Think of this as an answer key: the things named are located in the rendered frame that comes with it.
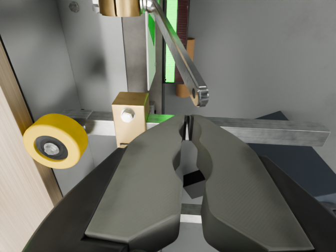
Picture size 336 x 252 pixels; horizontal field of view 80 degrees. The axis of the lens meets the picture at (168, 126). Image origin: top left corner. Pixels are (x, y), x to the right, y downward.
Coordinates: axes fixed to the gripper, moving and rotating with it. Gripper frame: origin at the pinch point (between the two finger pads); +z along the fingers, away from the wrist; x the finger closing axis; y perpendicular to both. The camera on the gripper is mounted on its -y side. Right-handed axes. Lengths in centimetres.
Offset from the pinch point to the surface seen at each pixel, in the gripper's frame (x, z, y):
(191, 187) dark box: 13, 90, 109
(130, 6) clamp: -6.2, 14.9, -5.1
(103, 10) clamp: -9.3, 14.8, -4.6
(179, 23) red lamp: -0.8, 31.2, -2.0
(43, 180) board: -22.0, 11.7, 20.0
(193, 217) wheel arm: 4.6, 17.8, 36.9
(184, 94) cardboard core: 4, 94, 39
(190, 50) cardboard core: 5, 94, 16
